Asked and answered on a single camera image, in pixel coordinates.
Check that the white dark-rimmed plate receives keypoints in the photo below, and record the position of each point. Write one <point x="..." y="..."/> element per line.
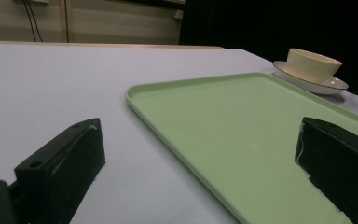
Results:
<point x="329" y="85"/>

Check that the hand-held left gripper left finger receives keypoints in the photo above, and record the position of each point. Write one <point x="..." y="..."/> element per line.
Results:
<point x="62" y="169"/>

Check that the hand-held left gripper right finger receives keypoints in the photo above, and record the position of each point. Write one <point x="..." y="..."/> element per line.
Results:
<point x="338" y="161"/>

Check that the green plastic tray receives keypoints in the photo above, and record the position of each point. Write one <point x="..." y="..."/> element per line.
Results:
<point x="230" y="130"/>

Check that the cream ceramic bowl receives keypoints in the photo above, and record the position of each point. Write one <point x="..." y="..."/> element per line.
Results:
<point x="311" y="66"/>

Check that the beige wooden cabinet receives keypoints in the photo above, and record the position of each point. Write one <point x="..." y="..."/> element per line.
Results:
<point x="112" y="23"/>

